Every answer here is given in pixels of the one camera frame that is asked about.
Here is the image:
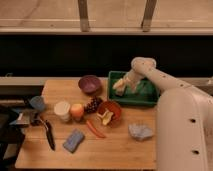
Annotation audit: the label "blue sponge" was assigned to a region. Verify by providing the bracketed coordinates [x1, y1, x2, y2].
[63, 129, 85, 153]

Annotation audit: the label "dark grape bunch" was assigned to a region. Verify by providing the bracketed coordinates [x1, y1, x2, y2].
[84, 97, 103, 113]

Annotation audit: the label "white cup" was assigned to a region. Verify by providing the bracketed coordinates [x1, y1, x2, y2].
[54, 101, 71, 122]

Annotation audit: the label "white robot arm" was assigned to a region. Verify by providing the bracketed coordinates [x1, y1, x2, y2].
[114, 57, 213, 171]

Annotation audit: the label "blue cup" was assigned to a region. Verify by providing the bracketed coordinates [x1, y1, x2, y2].
[29, 96, 45, 111]

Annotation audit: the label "red bowl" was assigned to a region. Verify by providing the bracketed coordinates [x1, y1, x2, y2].
[97, 101, 122, 125]

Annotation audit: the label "green plastic tray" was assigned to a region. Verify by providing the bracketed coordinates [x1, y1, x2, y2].
[107, 71, 159, 107]

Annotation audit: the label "red yellow apple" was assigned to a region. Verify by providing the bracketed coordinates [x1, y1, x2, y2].
[70, 103, 84, 121]

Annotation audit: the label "black handled knife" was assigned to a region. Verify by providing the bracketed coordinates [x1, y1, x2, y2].
[40, 117, 55, 151]

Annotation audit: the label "purple bowl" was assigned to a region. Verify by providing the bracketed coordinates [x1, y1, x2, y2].
[78, 75, 101, 94]

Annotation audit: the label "black device at left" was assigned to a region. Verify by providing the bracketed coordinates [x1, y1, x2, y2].
[0, 106, 25, 170]

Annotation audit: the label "crumpled blue grey cloth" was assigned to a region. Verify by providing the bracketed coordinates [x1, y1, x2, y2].
[128, 124, 154, 141]

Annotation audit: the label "orange carrot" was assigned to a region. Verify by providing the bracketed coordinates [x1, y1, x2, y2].
[86, 120, 106, 138]

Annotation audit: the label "banana peel toy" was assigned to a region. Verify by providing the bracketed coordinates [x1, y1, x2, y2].
[98, 111, 114, 125]

